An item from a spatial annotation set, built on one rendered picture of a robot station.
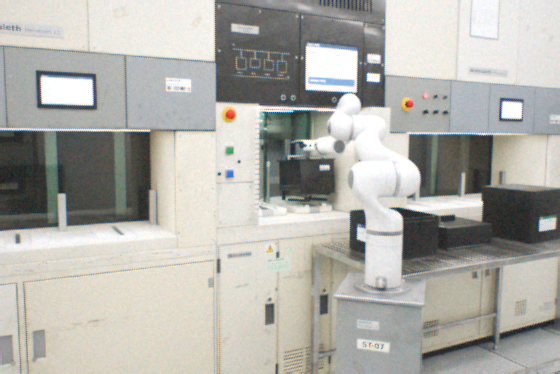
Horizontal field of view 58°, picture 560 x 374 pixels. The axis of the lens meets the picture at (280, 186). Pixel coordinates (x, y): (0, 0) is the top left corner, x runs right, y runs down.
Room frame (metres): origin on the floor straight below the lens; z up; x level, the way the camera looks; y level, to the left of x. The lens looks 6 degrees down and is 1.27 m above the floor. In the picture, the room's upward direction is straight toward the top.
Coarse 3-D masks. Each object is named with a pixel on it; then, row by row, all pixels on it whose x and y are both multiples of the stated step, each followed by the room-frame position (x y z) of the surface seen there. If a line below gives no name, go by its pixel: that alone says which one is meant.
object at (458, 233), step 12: (444, 216) 2.37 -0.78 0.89; (456, 216) 2.52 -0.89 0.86; (444, 228) 2.22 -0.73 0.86; (456, 228) 2.22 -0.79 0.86; (468, 228) 2.25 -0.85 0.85; (480, 228) 2.29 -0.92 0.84; (444, 240) 2.21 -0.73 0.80; (456, 240) 2.22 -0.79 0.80; (468, 240) 2.26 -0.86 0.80; (480, 240) 2.29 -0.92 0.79
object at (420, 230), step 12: (360, 216) 2.16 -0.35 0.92; (408, 216) 2.28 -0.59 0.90; (420, 216) 2.21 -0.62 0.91; (432, 216) 2.09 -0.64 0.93; (360, 228) 2.15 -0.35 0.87; (408, 228) 2.04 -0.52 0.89; (420, 228) 2.06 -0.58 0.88; (432, 228) 2.09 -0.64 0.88; (360, 240) 2.15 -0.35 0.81; (408, 240) 2.04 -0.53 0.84; (420, 240) 2.06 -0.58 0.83; (432, 240) 2.09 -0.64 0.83; (360, 252) 2.15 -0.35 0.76; (408, 252) 2.04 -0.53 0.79; (420, 252) 2.07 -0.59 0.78; (432, 252) 2.10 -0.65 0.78
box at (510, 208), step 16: (496, 192) 2.50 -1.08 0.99; (512, 192) 2.43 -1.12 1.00; (528, 192) 2.36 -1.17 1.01; (544, 192) 2.38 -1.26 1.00; (496, 208) 2.50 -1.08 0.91; (512, 208) 2.43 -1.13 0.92; (528, 208) 2.36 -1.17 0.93; (544, 208) 2.40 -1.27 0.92; (496, 224) 2.50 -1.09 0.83; (512, 224) 2.42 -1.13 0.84; (528, 224) 2.35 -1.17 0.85; (544, 224) 2.40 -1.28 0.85; (512, 240) 2.42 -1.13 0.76; (528, 240) 2.35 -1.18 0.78; (544, 240) 2.41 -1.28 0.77
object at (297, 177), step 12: (288, 156) 2.59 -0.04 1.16; (300, 156) 2.63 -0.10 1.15; (312, 156) 2.67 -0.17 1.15; (324, 156) 2.71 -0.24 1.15; (288, 168) 2.61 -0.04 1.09; (300, 168) 2.51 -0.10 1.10; (312, 168) 2.55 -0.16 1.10; (324, 168) 2.59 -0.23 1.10; (288, 180) 2.60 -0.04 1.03; (300, 180) 2.51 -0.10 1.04; (312, 180) 2.55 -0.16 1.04; (324, 180) 2.58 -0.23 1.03; (288, 192) 2.65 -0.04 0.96; (300, 192) 2.53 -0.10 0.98; (312, 192) 2.54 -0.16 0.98; (324, 192) 2.58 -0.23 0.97
